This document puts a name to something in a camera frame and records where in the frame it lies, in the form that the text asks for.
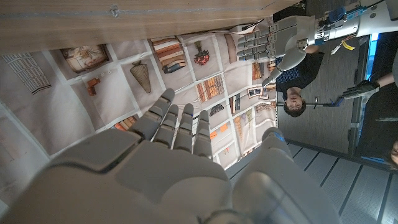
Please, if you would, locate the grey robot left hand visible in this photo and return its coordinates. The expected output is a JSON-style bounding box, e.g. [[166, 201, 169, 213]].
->
[[236, 15, 318, 90]]

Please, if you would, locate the wooden panel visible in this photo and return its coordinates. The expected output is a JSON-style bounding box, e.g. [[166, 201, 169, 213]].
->
[[0, 3, 299, 20]]

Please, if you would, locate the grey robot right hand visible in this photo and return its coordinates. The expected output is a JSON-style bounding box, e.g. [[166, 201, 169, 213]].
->
[[0, 88, 343, 224]]

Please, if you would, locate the person in black top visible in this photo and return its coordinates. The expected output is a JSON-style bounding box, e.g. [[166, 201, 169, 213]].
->
[[275, 45, 326, 118]]

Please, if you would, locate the printed bookshelf backdrop cloth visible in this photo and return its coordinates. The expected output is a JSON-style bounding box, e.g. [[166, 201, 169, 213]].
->
[[0, 17, 279, 170]]

